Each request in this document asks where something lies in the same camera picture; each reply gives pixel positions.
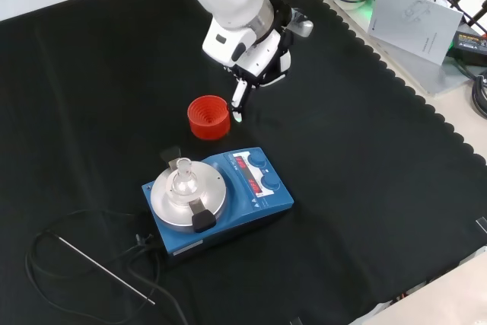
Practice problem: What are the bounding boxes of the clear round-bottom glass flask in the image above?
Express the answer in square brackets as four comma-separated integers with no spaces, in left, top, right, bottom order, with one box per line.
[170,157,199,196]

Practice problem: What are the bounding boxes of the red ribbed round flask stand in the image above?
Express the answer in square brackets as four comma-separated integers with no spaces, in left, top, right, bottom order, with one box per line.
[186,94,232,141]

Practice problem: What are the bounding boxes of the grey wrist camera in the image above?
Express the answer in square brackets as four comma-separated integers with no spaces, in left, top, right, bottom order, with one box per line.
[286,8,315,39]

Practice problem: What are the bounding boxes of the metal strip with black handles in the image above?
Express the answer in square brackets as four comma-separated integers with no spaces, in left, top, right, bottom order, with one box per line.
[159,146,217,233]

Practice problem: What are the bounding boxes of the heater with blue base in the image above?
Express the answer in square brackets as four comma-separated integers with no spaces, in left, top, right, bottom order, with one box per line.
[142,145,295,261]

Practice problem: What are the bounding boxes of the pale printed board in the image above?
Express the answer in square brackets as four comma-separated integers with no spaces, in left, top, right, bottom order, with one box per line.
[367,0,464,66]

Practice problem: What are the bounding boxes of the black bench cloth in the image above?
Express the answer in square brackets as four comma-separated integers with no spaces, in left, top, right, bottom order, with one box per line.
[0,0,487,325]

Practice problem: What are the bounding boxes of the black cable bundle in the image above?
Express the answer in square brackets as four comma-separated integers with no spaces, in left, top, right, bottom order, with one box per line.
[470,72,487,120]

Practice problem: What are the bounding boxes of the thin steel probe rod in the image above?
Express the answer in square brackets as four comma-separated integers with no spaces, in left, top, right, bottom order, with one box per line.
[56,236,156,305]

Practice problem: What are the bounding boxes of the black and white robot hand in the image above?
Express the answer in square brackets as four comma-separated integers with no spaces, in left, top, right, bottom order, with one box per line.
[202,20,292,124]

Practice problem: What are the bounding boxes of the black power adapter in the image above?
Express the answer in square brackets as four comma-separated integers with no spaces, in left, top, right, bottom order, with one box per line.
[450,30,487,67]

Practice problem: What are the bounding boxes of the black heater power cable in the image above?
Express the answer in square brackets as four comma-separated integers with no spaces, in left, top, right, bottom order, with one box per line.
[24,209,189,325]

